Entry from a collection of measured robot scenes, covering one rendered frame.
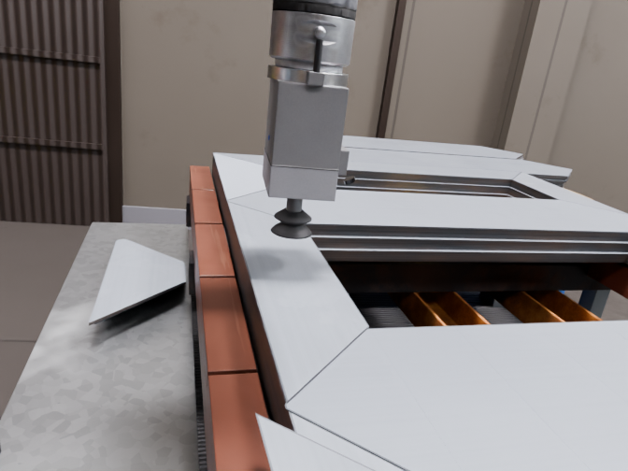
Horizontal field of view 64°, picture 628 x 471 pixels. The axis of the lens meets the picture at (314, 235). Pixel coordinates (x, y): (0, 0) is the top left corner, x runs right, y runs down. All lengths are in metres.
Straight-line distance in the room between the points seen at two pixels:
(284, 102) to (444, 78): 2.73
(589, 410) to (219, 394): 0.27
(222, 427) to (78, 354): 0.38
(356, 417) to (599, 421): 0.17
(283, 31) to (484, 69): 2.83
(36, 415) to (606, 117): 3.51
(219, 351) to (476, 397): 0.21
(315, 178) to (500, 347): 0.22
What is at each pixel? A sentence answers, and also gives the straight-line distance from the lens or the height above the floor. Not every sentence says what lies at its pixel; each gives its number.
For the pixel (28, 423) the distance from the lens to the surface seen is 0.63.
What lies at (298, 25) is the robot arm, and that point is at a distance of 0.46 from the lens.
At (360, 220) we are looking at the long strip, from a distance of 0.71.
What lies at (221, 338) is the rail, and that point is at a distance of 0.47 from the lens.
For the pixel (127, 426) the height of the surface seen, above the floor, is 0.68.
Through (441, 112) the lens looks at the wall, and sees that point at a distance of 3.18.
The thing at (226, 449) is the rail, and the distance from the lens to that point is 0.36.
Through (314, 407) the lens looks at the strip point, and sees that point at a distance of 0.34.
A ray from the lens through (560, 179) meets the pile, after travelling 1.47.
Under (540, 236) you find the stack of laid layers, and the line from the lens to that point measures 0.85.
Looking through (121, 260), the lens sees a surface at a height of 0.72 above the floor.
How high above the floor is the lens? 1.08
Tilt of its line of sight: 20 degrees down
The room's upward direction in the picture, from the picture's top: 7 degrees clockwise
